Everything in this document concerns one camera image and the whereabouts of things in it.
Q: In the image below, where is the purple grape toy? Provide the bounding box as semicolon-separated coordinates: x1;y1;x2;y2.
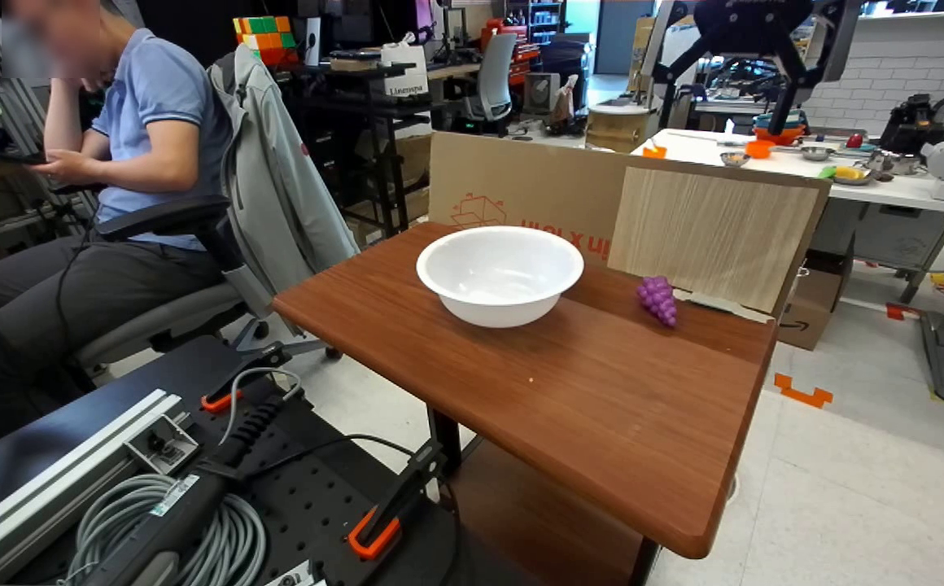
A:
637;275;676;328

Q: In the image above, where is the white bowl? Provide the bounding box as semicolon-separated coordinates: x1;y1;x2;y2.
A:
417;225;587;328

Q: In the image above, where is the brown cardboard box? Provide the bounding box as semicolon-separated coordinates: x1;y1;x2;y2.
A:
429;133;625;261

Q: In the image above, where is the grey jacket on chair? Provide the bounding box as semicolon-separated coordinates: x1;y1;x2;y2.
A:
202;44;360;316

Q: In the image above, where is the brown wooden table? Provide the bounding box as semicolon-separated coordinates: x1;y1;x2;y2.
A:
275;225;774;558

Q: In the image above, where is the grey office chair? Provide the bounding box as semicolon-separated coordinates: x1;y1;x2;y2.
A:
63;193;336;376

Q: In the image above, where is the orange black clamp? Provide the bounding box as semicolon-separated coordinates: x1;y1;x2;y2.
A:
347;438;445;563

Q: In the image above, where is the light wooden board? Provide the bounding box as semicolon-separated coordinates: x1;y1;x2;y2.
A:
610;163;832;322

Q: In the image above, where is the orange floor marker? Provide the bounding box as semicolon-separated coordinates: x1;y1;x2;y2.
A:
774;375;834;411

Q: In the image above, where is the seated person in blue shirt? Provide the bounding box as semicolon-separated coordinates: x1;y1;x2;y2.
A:
0;0;228;365

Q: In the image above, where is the white workbench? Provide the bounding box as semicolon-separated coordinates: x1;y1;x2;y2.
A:
634;128;944;210

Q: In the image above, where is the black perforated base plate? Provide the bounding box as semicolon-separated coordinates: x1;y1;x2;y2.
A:
80;355;467;586

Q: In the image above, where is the grey coiled cable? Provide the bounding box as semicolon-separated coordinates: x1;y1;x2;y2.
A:
59;470;272;586

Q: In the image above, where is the aluminium rail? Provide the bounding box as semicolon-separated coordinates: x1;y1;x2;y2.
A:
0;390;198;578

